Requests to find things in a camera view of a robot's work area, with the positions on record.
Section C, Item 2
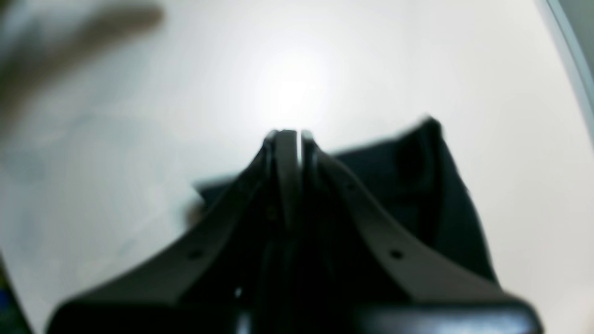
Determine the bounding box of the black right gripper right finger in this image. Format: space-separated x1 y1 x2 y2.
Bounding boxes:
302 131 543 334

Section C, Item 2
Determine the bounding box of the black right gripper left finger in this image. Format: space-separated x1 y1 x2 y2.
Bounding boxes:
47 130 300 334

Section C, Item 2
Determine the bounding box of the black T-shirt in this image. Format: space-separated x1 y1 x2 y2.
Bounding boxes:
193 117 499 283

